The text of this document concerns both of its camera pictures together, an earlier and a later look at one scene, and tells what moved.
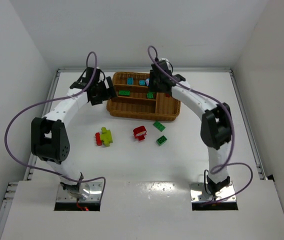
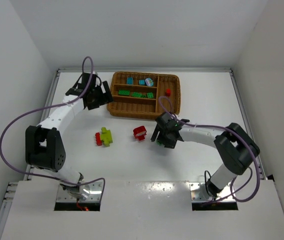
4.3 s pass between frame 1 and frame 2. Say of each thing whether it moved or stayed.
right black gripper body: moved
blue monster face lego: stayed
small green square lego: stayed
